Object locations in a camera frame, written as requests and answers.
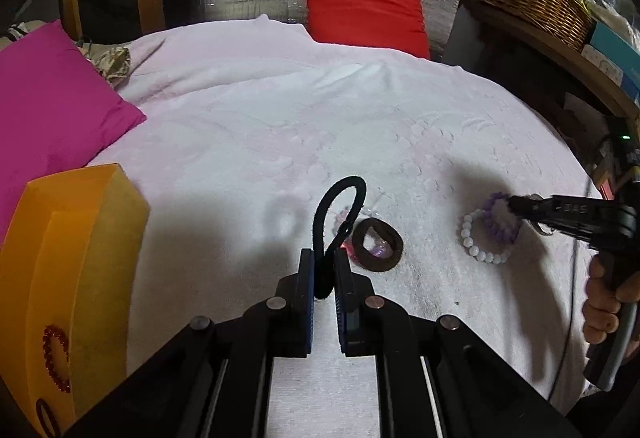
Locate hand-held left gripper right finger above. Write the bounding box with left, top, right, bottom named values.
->
left=333, top=248, right=583, bottom=438

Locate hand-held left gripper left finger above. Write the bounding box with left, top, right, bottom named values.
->
left=65, top=248, right=316, bottom=438

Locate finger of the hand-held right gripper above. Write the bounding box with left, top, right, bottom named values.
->
left=507, top=193, right=556, bottom=235

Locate purple bead bracelet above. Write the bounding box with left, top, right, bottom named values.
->
left=482, top=191, right=525, bottom=243

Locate black hair tie loop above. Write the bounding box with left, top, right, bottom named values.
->
left=312, top=175, right=369, bottom=301

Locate yellow cardboard box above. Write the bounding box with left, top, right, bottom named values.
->
left=0, top=162, right=151, bottom=438

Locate person's right hand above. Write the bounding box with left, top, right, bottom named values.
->
left=582, top=256, right=632, bottom=345

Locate black device with green light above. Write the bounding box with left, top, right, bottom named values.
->
left=595, top=117, right=640, bottom=201

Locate brown hair scrunchie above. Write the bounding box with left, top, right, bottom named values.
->
left=352, top=217, right=404, bottom=274

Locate wooden shelf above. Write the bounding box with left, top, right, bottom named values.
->
left=464, top=0, right=640, bottom=129

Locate white towel blanket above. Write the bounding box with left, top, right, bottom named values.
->
left=75, top=12, right=603, bottom=438

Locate blue white carton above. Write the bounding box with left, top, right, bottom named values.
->
left=581, top=19, right=640, bottom=106

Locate wicker basket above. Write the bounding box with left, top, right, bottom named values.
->
left=474, top=0, right=595, bottom=52

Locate red pillow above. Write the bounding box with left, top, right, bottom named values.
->
left=303, top=0, right=432, bottom=60

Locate beige patterned cloth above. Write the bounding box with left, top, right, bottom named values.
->
left=89, top=44, right=133, bottom=89

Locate magenta pillow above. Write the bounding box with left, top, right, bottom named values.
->
left=0, top=20, right=148, bottom=241

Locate white bead bracelet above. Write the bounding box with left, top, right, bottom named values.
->
left=459, top=212, right=514, bottom=265

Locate pink clear bead bracelet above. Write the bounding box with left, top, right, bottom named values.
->
left=334, top=205, right=387, bottom=265

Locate thin dark cable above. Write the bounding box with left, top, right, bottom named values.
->
left=549, top=238, right=587, bottom=401

